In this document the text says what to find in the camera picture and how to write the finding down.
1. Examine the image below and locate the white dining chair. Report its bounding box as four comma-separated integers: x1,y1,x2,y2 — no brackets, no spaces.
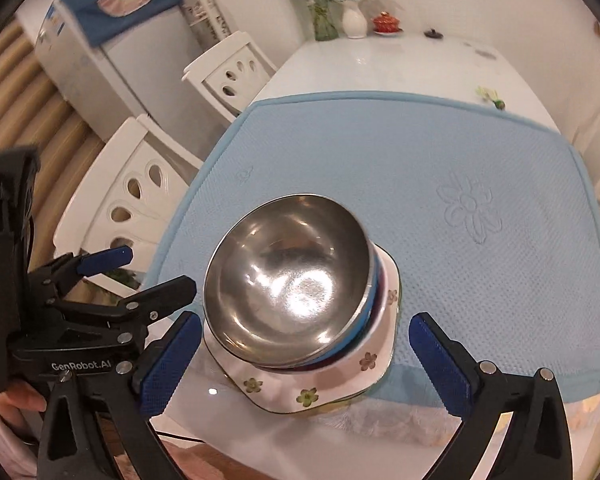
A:
181,30,278,123
52,114,206,301

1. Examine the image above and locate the person's left hand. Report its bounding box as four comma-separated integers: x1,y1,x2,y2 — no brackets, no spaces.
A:
0,379,48,443

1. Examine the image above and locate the leaf print octagonal plate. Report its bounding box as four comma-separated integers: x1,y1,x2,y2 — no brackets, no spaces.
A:
201,245,403,415

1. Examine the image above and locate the small green plastic toy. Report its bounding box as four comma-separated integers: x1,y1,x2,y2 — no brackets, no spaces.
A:
475,85,507,111

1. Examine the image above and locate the green glass vase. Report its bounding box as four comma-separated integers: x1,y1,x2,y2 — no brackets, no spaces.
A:
312,2,340,42

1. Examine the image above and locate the blue cloth cover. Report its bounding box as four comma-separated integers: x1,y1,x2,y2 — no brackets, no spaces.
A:
60,0,181,48

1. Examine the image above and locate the blue textured table mat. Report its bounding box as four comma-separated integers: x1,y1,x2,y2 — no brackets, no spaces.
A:
142,91,600,406

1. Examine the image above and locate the white ceramic vase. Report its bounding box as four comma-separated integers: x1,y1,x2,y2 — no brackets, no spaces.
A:
341,2,367,39

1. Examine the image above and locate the grey refrigerator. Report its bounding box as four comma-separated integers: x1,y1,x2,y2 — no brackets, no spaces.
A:
34,0,216,141

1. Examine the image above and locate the blue steel bowl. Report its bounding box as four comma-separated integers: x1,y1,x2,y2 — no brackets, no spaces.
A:
240,245,381,368

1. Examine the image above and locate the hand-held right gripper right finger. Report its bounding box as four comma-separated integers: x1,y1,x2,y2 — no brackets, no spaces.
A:
409,311,576,480

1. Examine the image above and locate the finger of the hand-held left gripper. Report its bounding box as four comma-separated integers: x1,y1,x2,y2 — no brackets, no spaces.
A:
27,245,134,302
47,274,198,332

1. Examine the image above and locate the red lidded cup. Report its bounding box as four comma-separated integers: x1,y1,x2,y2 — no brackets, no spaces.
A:
371,11,403,36

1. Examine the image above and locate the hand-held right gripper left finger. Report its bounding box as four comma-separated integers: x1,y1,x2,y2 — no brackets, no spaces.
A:
36,310,203,480

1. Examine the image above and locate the beige striped fabric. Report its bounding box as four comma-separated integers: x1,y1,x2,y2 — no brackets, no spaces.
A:
0,22,106,281

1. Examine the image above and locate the person's left forearm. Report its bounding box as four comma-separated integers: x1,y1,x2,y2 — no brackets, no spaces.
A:
0,400,41,480

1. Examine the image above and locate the plain steel bowl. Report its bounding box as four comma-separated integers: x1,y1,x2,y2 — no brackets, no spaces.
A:
202,194,373,366

